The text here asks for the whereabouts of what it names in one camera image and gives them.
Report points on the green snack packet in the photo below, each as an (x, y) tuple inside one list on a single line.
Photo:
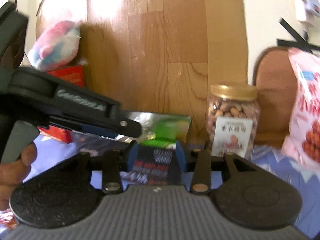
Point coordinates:
[(163, 130)]

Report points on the blue printed tablecloth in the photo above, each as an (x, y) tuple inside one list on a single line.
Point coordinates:
[(50, 152)]

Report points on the pastel plush toy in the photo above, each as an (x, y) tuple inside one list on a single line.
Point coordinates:
[(57, 46)]

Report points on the brown wooden chair back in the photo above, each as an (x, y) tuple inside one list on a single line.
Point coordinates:
[(277, 86)]

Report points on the black printed storage box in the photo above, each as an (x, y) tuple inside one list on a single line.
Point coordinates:
[(153, 166)]

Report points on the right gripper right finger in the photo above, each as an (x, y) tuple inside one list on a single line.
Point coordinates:
[(196, 161)]

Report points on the pink snack bag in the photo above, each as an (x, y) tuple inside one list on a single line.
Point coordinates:
[(302, 143)]

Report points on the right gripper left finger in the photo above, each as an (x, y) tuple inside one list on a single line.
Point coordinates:
[(115, 162)]

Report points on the person's left hand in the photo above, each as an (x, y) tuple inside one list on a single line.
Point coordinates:
[(12, 174)]

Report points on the white power adapter plug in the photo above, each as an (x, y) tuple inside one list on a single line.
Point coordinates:
[(306, 12)]

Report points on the peanut jar gold lid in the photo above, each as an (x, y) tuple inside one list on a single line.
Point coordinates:
[(233, 115)]

